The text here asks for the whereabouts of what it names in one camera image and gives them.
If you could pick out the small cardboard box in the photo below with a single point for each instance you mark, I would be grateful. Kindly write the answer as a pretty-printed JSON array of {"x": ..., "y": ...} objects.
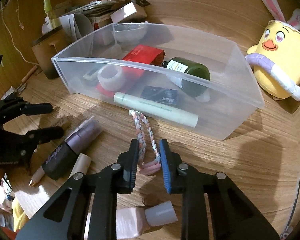
[{"x": 128, "y": 13}]

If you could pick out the white tape roll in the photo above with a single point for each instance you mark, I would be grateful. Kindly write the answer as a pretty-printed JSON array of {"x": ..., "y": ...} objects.
[{"x": 111, "y": 77}]

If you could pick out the light green tube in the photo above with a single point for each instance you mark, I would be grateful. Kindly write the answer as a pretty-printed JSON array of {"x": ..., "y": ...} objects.
[{"x": 156, "y": 109}]

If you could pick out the dark purple cosmetic bottle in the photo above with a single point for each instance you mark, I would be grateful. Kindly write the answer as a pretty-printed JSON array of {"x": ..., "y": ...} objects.
[{"x": 70, "y": 149}]

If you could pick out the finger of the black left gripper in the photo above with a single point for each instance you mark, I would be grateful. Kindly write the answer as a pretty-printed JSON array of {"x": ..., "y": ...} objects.
[
  {"x": 44, "y": 135},
  {"x": 37, "y": 109}
]

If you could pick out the white paper box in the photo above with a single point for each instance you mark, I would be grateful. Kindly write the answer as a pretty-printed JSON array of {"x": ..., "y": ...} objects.
[{"x": 74, "y": 27}]

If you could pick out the clear plastic storage bin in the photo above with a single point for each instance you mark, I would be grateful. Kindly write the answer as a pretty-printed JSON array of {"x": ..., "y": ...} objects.
[{"x": 209, "y": 72}]

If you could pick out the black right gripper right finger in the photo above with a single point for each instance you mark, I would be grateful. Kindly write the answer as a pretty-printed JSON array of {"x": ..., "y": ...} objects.
[{"x": 232, "y": 213}]

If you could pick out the green spray bottle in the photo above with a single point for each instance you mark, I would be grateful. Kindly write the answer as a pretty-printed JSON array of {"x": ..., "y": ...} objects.
[{"x": 51, "y": 13}]

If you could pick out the black sachet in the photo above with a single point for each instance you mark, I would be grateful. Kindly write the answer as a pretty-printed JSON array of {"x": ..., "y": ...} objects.
[{"x": 160, "y": 95}]

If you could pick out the red packet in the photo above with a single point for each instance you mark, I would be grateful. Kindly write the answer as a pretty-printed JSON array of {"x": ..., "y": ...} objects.
[{"x": 140, "y": 54}]

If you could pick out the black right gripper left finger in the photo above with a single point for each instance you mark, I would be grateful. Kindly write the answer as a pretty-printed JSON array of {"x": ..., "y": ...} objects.
[{"x": 85, "y": 199}]

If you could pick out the yellow chick plush toy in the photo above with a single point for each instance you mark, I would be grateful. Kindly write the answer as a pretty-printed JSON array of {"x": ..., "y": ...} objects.
[{"x": 275, "y": 60}]

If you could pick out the pink tube white cap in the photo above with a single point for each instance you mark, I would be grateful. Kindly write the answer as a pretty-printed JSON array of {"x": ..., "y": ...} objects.
[{"x": 132, "y": 222}]

